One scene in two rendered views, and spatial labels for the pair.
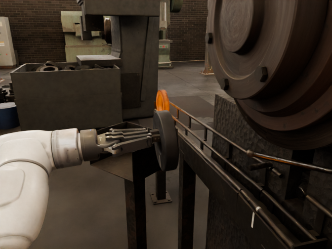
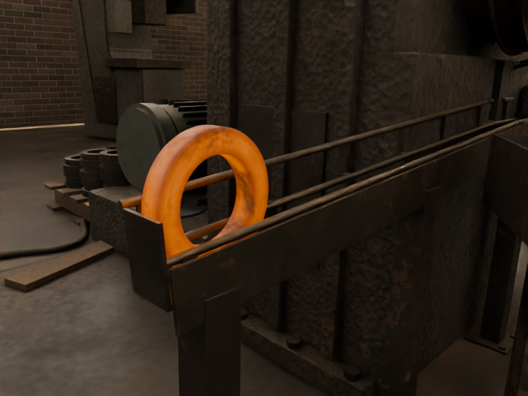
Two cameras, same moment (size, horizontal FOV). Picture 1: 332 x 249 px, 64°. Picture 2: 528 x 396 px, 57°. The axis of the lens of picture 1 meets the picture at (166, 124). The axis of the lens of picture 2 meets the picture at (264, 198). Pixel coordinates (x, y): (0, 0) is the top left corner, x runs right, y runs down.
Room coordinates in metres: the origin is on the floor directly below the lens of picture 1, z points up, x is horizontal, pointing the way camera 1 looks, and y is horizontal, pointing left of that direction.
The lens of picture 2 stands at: (1.82, 0.55, 0.84)
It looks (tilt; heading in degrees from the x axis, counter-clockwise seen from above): 15 degrees down; 238
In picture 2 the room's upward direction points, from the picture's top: 1 degrees clockwise
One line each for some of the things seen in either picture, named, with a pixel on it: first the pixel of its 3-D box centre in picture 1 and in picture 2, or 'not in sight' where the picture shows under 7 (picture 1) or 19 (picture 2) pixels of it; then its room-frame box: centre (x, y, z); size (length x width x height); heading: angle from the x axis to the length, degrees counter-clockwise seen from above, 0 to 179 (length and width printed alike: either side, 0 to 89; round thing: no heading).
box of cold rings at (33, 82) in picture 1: (72, 96); not in sight; (3.02, 1.09, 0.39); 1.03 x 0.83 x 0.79; 108
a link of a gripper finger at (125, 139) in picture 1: (129, 141); not in sight; (0.60, 0.09, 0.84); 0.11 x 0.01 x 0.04; 103
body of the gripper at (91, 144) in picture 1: (101, 143); not in sight; (0.59, 0.16, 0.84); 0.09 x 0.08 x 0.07; 104
